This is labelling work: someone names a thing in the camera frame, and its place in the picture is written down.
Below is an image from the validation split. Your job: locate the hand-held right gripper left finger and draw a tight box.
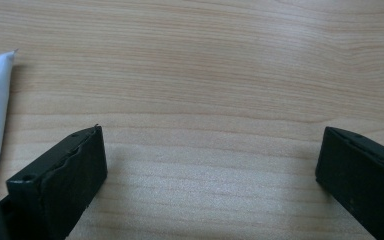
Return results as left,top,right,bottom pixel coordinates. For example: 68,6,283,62
5,124,109,240

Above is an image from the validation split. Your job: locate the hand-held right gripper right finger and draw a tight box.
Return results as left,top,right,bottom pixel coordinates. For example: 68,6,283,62
314,126,384,240

